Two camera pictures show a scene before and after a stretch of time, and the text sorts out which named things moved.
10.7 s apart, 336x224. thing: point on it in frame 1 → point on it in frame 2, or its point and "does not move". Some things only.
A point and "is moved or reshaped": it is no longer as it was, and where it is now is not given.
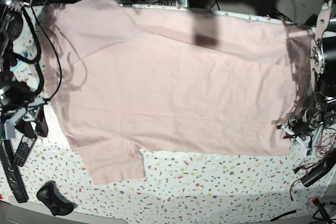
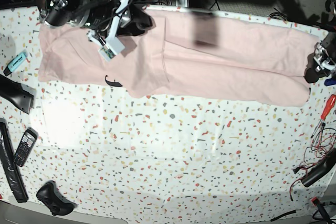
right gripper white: [9, 125] → [114, 45]
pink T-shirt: [128, 79] is moved or reshaped
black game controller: [50, 195] does not move
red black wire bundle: [325, 142] does not move
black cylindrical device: [325, 165] does not move
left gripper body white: [303, 126] → [311, 75]
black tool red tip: [316, 202] does not move
